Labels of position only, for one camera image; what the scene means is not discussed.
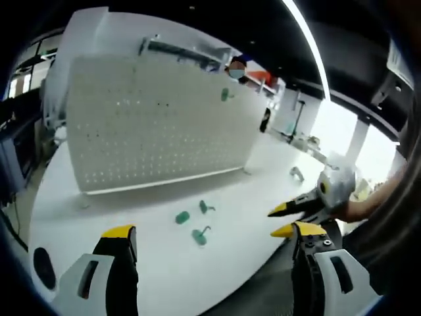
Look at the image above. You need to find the black kick scooter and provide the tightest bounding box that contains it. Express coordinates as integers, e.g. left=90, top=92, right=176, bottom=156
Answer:
left=274, top=100, right=307, bottom=144

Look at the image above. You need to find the black metal rail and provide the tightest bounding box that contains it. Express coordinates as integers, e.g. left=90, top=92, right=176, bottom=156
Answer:
left=139, top=34, right=231, bottom=65

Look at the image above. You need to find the black floor cable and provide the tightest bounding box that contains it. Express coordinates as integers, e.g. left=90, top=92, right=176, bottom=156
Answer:
left=0, top=207, right=30, bottom=253

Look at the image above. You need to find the white ceiling light strip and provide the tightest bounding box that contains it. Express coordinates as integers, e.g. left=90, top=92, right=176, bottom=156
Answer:
left=282, top=0, right=332, bottom=99

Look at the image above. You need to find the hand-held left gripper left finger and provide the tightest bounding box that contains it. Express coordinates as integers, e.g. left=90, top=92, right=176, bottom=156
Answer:
left=54, top=224, right=139, bottom=316

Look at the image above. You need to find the black oval table grommet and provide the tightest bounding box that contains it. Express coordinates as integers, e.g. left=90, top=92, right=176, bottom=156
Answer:
left=32, top=247, right=57, bottom=290

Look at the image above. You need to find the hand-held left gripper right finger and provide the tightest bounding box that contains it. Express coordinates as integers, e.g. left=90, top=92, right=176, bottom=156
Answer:
left=291, top=221, right=384, bottom=316

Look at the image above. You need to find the small grey clip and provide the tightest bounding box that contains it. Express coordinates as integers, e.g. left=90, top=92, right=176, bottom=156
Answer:
left=289, top=166, right=306, bottom=182

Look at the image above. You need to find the white desk partition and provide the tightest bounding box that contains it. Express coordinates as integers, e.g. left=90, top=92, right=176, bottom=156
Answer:
left=42, top=6, right=244, bottom=132

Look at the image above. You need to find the dark desk cabinet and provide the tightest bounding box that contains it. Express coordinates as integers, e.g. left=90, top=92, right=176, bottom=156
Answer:
left=0, top=98, right=43, bottom=195

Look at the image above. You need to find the black slim object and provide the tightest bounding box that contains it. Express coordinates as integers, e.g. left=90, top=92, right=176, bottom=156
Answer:
left=259, top=107, right=272, bottom=134

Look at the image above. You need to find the person's dark clothing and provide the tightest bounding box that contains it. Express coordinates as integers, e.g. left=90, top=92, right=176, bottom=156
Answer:
left=341, top=88, right=421, bottom=297

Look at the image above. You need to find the person's right hand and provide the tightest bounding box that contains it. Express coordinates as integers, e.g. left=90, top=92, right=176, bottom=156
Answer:
left=328, top=200, right=355, bottom=224

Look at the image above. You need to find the orange object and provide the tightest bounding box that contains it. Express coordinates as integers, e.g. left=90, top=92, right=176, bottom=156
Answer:
left=246, top=70, right=279, bottom=87

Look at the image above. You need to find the white perforated mounting plate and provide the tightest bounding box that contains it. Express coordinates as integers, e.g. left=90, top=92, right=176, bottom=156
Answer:
left=65, top=55, right=264, bottom=210

